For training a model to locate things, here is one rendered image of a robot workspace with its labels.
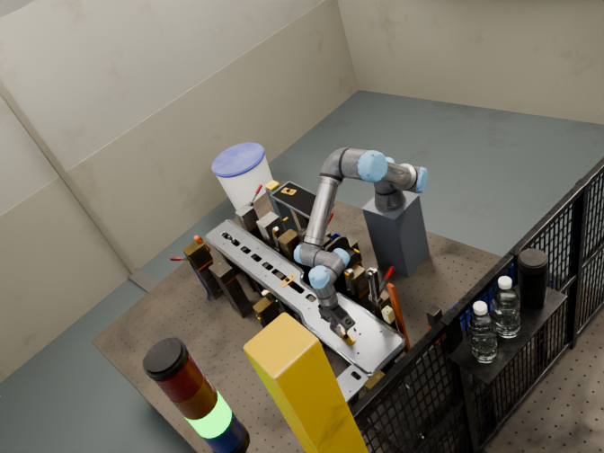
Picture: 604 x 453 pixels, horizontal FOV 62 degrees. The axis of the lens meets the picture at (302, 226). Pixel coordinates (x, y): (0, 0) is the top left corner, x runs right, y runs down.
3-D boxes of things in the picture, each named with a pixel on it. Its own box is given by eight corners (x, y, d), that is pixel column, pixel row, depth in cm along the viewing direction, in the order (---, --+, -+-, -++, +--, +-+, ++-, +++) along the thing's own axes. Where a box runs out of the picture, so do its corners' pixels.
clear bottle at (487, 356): (466, 355, 136) (460, 307, 124) (482, 339, 139) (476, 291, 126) (488, 368, 132) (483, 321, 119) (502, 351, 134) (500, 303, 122)
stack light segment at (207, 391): (175, 404, 89) (159, 385, 86) (206, 377, 92) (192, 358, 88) (193, 429, 85) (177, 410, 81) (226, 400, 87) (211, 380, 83)
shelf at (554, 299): (443, 364, 142) (435, 325, 131) (519, 285, 155) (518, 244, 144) (489, 395, 132) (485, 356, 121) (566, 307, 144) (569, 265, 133)
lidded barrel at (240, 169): (262, 188, 492) (240, 137, 456) (295, 200, 460) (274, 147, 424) (226, 217, 472) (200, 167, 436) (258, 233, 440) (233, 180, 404)
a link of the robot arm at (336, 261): (324, 243, 198) (309, 262, 192) (349, 249, 191) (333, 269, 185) (330, 256, 202) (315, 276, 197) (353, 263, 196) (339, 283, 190)
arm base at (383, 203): (386, 188, 254) (383, 173, 248) (412, 196, 244) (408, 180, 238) (368, 207, 248) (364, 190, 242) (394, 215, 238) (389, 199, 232)
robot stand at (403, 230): (398, 241, 282) (386, 184, 257) (430, 253, 268) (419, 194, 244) (377, 264, 273) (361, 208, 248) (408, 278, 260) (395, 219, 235)
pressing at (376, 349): (198, 240, 287) (197, 238, 286) (229, 217, 295) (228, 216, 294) (370, 380, 189) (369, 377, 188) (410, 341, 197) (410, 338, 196)
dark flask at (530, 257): (512, 304, 144) (510, 260, 133) (528, 287, 147) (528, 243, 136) (537, 316, 139) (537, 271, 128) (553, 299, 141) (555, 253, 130)
